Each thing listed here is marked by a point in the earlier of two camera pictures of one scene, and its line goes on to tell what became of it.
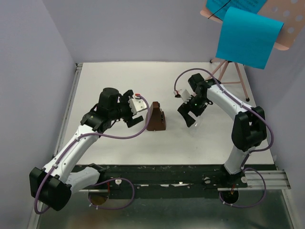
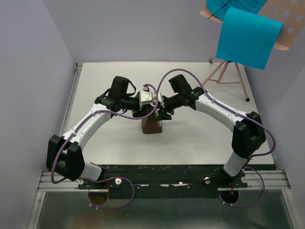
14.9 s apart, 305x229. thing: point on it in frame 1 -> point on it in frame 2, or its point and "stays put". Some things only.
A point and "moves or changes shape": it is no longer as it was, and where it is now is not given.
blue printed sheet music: [218, 7] stays put
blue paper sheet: [248, 37] stays put
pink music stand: [290, 13] stays put
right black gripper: [184, 109] -> [162, 110]
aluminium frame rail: [35, 220] stays put
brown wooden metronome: [157, 121] moves or changes shape
